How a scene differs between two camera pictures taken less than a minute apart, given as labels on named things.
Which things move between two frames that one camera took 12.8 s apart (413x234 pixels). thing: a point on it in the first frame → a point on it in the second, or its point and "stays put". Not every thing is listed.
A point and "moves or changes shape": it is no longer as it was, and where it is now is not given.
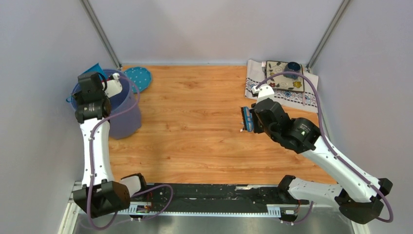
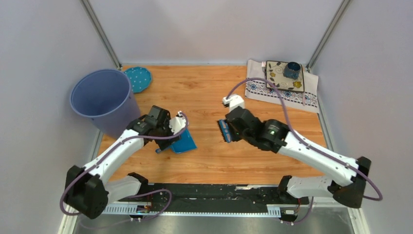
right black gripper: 256,128 → 234,137
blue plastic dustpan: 96,68 → 185,143
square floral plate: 281,82 stays put
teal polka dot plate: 140,78 stays put
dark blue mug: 291,66 stays put
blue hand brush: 247,119 moves or changes shape
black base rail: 210,201 stays put
